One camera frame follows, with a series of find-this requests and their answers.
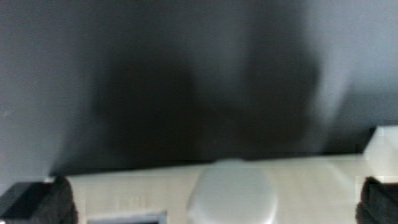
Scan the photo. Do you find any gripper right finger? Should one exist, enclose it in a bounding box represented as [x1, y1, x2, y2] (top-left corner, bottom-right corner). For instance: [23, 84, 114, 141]
[355, 177, 398, 224]

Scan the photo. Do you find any white cabinet body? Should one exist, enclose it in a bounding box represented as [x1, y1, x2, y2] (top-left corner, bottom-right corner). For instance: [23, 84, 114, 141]
[66, 125, 398, 224]

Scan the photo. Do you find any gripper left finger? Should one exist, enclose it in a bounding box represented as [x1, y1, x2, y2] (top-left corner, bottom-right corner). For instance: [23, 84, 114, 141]
[0, 177, 78, 224]

